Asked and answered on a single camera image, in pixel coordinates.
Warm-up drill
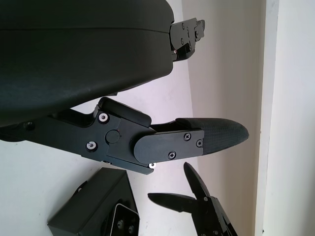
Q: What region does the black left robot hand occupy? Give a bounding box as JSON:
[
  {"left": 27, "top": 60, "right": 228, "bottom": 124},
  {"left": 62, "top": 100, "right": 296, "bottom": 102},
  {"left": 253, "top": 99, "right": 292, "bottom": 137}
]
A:
[{"left": 0, "top": 0, "right": 250, "bottom": 176}]

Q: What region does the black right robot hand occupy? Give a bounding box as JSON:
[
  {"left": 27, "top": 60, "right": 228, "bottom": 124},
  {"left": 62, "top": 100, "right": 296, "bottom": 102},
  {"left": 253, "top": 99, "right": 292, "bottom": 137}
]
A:
[{"left": 147, "top": 162, "right": 239, "bottom": 236}]

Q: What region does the black camera box base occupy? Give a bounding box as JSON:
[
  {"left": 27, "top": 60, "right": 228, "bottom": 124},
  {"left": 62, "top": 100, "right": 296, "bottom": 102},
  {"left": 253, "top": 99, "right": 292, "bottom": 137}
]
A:
[{"left": 47, "top": 167, "right": 141, "bottom": 236}]

